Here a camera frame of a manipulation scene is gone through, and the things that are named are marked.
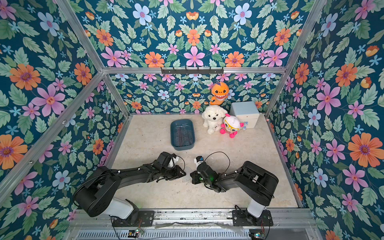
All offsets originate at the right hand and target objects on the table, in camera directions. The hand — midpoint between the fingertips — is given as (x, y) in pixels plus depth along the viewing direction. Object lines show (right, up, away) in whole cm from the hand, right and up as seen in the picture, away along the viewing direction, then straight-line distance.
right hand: (191, 174), depth 88 cm
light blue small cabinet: (+37, +38, +11) cm, 54 cm away
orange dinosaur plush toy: (+18, +52, +8) cm, 56 cm away
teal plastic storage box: (-11, +32, +25) cm, 42 cm away
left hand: (-2, +1, -1) cm, 3 cm away
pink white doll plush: (+26, +30, +7) cm, 40 cm away
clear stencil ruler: (-4, +24, +20) cm, 31 cm away
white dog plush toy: (+14, +36, +8) cm, 39 cm away
